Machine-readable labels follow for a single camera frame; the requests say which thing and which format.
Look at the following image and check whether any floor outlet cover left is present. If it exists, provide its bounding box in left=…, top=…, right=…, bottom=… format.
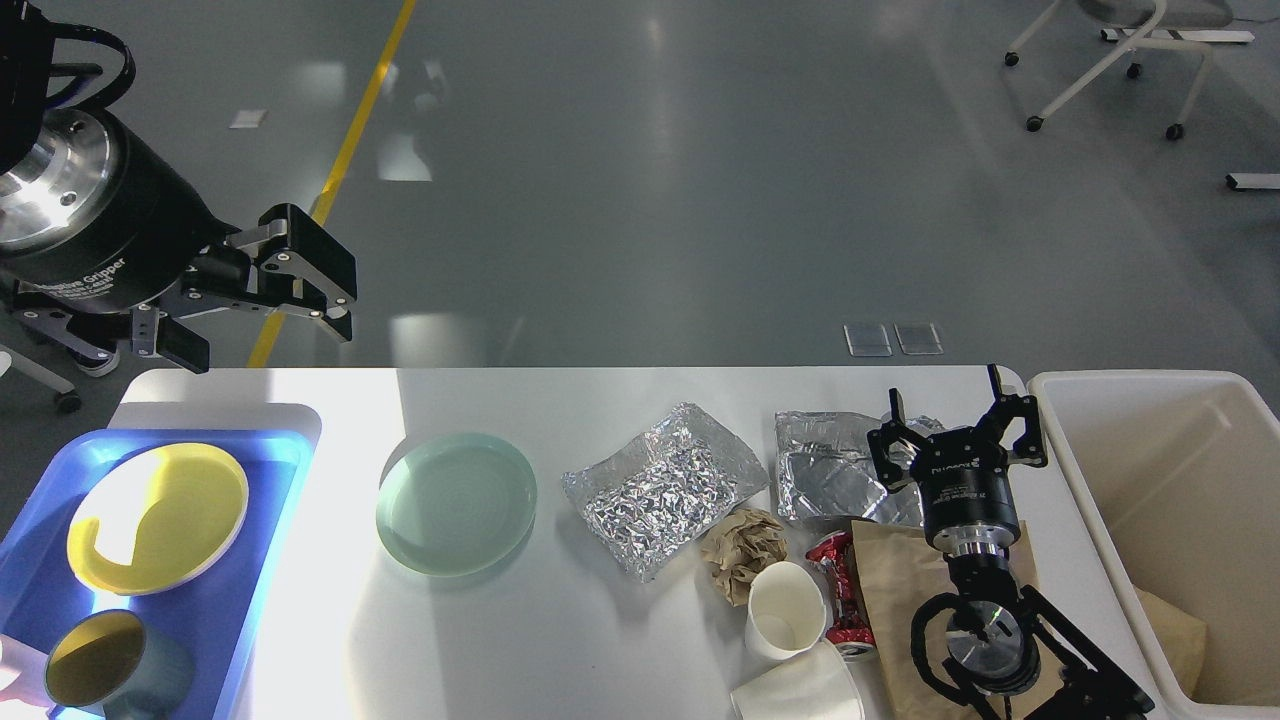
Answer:
left=844, top=322, right=893, bottom=357

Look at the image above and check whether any crumpled foil sheet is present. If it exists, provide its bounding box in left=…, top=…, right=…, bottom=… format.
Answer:
left=561, top=404, right=769, bottom=583

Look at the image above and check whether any white paper cup upright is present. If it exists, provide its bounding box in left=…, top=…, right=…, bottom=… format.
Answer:
left=745, top=561, right=826, bottom=662

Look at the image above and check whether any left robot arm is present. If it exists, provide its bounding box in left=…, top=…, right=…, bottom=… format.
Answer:
left=1, top=1, right=358, bottom=373

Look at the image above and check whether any crumpled brown paper ball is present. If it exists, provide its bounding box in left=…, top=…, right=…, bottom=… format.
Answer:
left=699, top=507, right=788, bottom=607

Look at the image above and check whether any floor outlet cover right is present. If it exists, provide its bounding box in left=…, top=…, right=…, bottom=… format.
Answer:
left=893, top=322, right=945, bottom=356

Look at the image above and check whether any flattened foil tray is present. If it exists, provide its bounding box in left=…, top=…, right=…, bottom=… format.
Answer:
left=774, top=411, right=923, bottom=529

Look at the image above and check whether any dark grey mug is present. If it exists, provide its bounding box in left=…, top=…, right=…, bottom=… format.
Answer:
left=44, top=609, right=195, bottom=719

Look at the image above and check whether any floor outlet cover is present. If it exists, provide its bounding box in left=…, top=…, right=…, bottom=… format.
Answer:
left=893, top=322, right=945, bottom=356
left=844, top=322, right=893, bottom=357

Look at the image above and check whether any yellow plate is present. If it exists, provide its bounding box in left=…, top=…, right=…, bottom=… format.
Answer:
left=67, top=442, right=250, bottom=596

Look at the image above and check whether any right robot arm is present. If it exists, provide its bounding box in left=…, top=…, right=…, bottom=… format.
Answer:
left=867, top=366, right=1155, bottom=719

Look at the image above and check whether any white bar on floor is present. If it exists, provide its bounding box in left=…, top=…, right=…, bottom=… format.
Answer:
left=1225, top=172, right=1280, bottom=192

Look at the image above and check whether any brown paper in bin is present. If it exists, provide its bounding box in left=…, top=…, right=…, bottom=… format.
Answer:
left=1134, top=587, right=1208, bottom=698

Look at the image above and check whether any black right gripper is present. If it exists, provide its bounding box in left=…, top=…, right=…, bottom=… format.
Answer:
left=867, top=364, right=1050, bottom=553

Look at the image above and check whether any beige waste bin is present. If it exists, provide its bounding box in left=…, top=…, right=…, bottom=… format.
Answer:
left=1030, top=369, right=1279, bottom=719

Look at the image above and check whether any person in jeans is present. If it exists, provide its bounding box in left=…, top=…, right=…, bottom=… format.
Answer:
left=61, top=340, right=120, bottom=378

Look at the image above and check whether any white paper cup lying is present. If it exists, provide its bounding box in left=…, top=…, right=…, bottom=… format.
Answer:
left=730, top=641, right=865, bottom=719

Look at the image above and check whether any blue plastic tray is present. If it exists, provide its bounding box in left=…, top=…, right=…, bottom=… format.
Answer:
left=1, top=429, right=314, bottom=719

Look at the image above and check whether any pink mug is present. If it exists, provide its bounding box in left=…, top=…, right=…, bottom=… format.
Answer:
left=1, top=634, right=55, bottom=711

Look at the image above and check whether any crushed red soda can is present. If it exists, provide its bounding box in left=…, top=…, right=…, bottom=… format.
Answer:
left=803, top=530, right=877, bottom=662

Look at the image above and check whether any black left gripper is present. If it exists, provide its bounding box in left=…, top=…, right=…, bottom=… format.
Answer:
left=1, top=108, right=358, bottom=374

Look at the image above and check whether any white office chair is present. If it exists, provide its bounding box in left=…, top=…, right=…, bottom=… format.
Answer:
left=1025, top=1, right=1235, bottom=142

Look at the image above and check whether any brown paper bag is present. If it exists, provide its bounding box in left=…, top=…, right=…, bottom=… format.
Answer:
left=851, top=521, right=1062, bottom=719

